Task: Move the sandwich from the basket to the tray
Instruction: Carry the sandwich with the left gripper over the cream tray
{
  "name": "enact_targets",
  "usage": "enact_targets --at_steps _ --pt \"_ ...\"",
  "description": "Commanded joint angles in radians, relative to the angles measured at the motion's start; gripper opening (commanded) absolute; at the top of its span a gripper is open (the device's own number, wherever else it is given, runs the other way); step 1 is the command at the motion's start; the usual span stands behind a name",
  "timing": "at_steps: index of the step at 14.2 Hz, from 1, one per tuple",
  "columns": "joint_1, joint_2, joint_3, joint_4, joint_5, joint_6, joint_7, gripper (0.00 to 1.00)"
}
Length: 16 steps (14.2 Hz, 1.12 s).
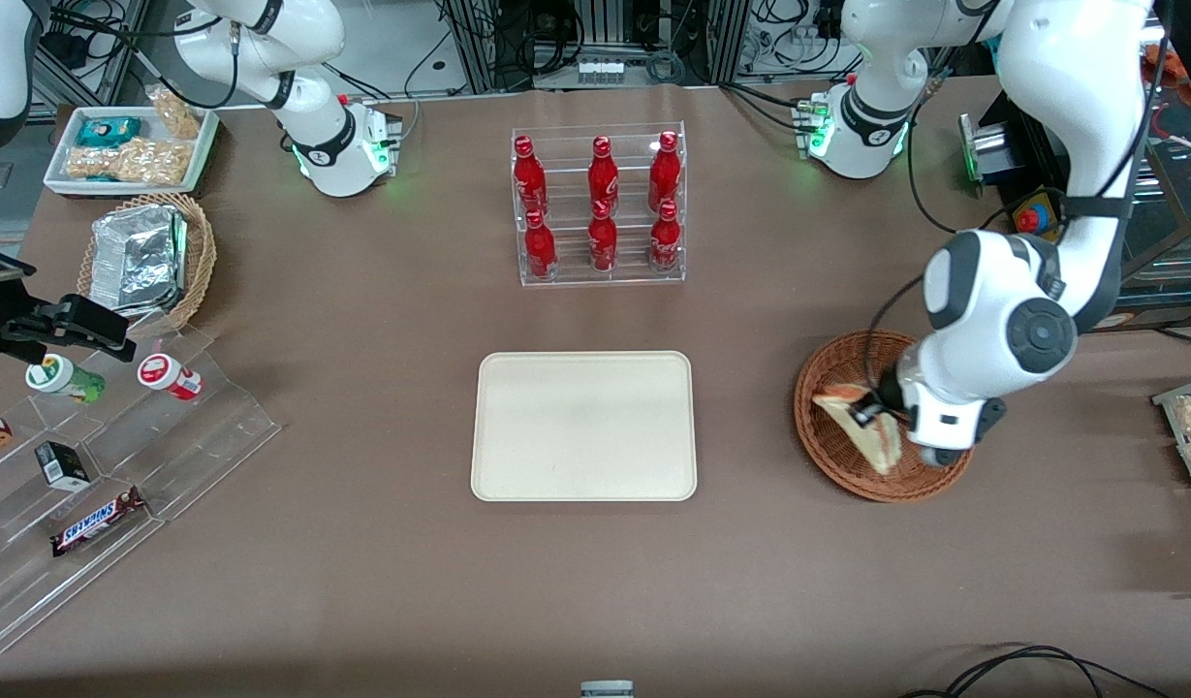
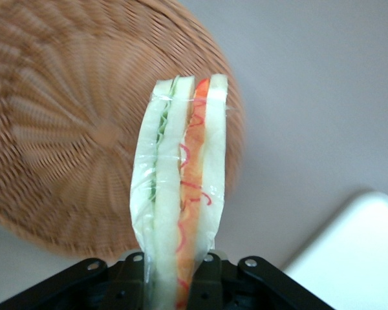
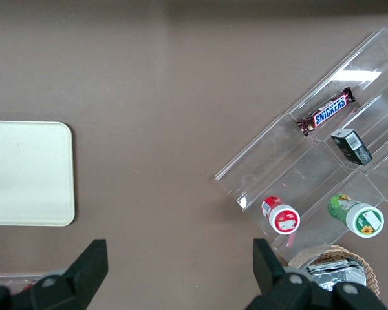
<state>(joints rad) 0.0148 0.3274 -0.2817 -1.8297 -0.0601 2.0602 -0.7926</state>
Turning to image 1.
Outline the triangular sandwich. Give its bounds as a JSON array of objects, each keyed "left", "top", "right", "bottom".
[{"left": 813, "top": 385, "right": 904, "bottom": 476}]

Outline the round brown wicker basket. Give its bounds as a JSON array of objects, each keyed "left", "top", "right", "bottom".
[{"left": 794, "top": 331, "right": 974, "bottom": 503}]

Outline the light tan wicker basket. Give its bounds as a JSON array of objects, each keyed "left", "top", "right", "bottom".
[{"left": 77, "top": 192, "right": 218, "bottom": 336}]

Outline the white plastic snack tray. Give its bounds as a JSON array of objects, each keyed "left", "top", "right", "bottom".
[{"left": 43, "top": 105, "right": 221, "bottom": 198}]

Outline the cream rectangular tray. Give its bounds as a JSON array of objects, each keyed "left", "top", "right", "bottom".
[{"left": 470, "top": 351, "right": 699, "bottom": 502}]

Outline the green yogurt drink bottle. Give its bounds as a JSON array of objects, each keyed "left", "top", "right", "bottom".
[{"left": 25, "top": 354, "right": 107, "bottom": 405}]

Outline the silver foil package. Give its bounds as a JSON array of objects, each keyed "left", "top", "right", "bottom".
[{"left": 89, "top": 204, "right": 189, "bottom": 317}]

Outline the red yogurt drink bottle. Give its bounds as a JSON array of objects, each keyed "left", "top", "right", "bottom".
[{"left": 137, "top": 354, "right": 204, "bottom": 401}]

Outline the small black carton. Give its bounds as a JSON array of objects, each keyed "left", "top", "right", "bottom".
[{"left": 35, "top": 441, "right": 92, "bottom": 491}]

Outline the clear acrylic stepped display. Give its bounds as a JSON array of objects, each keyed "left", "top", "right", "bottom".
[{"left": 0, "top": 325, "right": 282, "bottom": 655}]

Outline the large clear peanut bag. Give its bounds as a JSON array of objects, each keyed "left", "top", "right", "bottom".
[{"left": 65, "top": 138, "right": 191, "bottom": 187}]

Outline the brown Snickers bar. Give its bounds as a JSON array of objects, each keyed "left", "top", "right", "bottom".
[{"left": 50, "top": 487, "right": 147, "bottom": 557}]

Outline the teal snack packet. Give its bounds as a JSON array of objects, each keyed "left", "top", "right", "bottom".
[{"left": 77, "top": 116, "right": 142, "bottom": 148}]

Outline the red emergency stop button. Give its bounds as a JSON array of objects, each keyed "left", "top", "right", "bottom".
[{"left": 1012, "top": 189, "right": 1063, "bottom": 236}]

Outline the small clear peanut bag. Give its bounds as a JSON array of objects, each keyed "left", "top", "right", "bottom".
[{"left": 147, "top": 85, "right": 204, "bottom": 141}]

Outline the red cola bottle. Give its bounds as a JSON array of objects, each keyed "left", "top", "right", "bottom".
[
  {"left": 650, "top": 200, "right": 683, "bottom": 274},
  {"left": 588, "top": 200, "right": 619, "bottom": 274},
  {"left": 524, "top": 208, "right": 558, "bottom": 282},
  {"left": 648, "top": 131, "right": 682, "bottom": 212},
  {"left": 587, "top": 136, "right": 620, "bottom": 209},
  {"left": 513, "top": 136, "right": 548, "bottom": 216}
]

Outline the black machine with yellow panel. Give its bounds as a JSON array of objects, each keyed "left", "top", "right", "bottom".
[{"left": 958, "top": 82, "right": 1191, "bottom": 335}]

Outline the clear acrylic bottle rack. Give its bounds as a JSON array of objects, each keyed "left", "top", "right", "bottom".
[{"left": 511, "top": 122, "right": 688, "bottom": 288}]

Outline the white wire tray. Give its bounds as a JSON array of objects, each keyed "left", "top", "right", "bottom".
[{"left": 1152, "top": 376, "right": 1191, "bottom": 534}]

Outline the black floor cable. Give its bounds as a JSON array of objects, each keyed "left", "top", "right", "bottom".
[{"left": 900, "top": 644, "right": 1174, "bottom": 698}]

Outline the aluminium frame rack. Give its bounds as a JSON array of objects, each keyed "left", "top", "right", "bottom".
[{"left": 440, "top": 0, "right": 751, "bottom": 93}]

